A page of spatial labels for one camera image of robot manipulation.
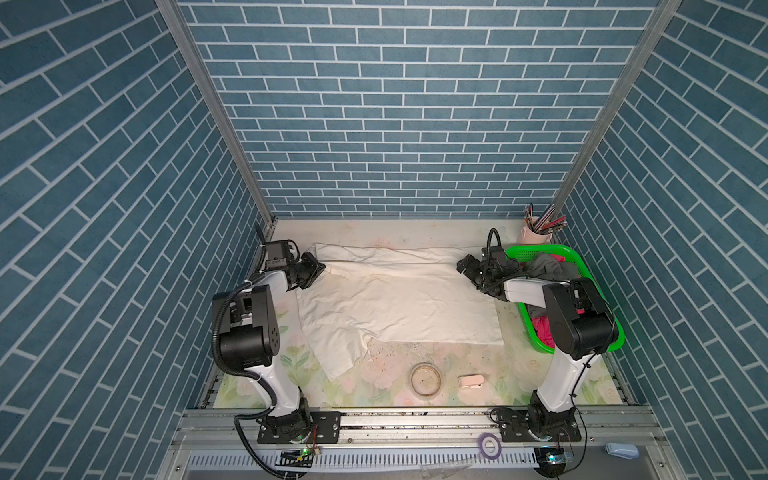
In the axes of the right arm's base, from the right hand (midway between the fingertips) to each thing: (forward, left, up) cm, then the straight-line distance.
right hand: (462, 265), depth 102 cm
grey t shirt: (-5, -23, +9) cm, 26 cm away
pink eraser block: (-37, -1, -3) cm, 37 cm away
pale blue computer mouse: (-50, -36, -3) cm, 62 cm away
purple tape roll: (-50, -6, -4) cm, 50 cm away
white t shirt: (-11, +24, -4) cm, 26 cm away
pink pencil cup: (+11, -23, +3) cm, 26 cm away
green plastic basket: (+4, -37, +3) cm, 37 cm away
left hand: (-6, +46, +6) cm, 46 cm away
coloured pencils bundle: (+16, -29, +7) cm, 34 cm away
